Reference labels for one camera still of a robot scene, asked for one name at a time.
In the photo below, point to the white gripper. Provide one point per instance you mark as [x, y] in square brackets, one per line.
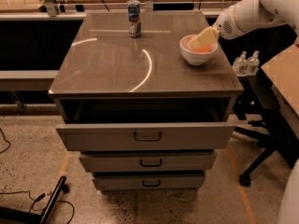
[224, 26]

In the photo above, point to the orange fruit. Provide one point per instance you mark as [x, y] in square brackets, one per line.
[204, 49]

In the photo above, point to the white ceramic bowl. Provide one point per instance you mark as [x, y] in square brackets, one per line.
[195, 58]

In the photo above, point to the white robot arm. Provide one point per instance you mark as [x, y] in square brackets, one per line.
[265, 14]

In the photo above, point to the clear sanitizer bottle left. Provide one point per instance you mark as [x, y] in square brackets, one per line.
[240, 64]

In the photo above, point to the clear sanitizer bottle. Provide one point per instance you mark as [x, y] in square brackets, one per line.
[253, 62]
[240, 64]

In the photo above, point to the clear sanitizer bottle right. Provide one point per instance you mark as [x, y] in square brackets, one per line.
[253, 62]

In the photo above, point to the blue silver drink can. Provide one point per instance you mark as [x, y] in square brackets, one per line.
[134, 18]

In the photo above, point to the grey drawer cabinet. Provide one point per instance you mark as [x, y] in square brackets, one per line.
[107, 77]

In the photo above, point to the top grey drawer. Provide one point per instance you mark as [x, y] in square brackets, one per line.
[145, 136]

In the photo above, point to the grey drawer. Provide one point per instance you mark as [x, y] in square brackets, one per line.
[145, 136]
[147, 161]
[149, 181]

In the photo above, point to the bottom grey drawer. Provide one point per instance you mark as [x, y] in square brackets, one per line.
[149, 181]

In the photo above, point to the middle grey drawer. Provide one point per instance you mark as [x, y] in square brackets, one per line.
[147, 161]

